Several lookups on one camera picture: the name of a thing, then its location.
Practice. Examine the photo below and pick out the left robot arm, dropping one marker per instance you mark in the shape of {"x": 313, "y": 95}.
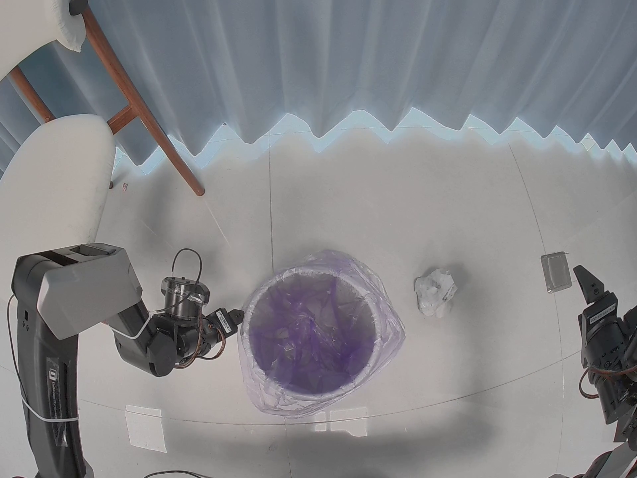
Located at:
{"x": 74, "y": 292}

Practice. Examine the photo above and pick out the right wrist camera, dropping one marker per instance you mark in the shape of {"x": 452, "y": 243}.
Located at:
{"x": 602, "y": 314}

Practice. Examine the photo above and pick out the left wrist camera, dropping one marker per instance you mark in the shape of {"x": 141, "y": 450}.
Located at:
{"x": 228, "y": 322}

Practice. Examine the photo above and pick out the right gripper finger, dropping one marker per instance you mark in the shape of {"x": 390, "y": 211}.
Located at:
{"x": 592, "y": 292}

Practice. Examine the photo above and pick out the white trash bin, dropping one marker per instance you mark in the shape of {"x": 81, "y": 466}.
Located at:
{"x": 376, "y": 336}

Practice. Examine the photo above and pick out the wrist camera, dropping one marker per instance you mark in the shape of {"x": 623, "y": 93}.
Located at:
{"x": 602, "y": 314}
{"x": 228, "y": 322}

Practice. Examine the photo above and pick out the crumpled white paper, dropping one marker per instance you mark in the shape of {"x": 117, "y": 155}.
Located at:
{"x": 435, "y": 292}

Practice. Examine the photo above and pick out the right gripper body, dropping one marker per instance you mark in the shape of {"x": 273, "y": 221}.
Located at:
{"x": 604, "y": 346}

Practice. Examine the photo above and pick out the purple plastic bag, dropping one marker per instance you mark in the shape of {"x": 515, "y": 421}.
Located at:
{"x": 308, "y": 346}

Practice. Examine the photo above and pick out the white cushioned wooden chair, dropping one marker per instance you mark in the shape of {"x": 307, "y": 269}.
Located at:
{"x": 59, "y": 167}

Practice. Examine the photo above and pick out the pale blue curtain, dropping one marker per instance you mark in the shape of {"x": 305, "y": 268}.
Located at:
{"x": 348, "y": 43}

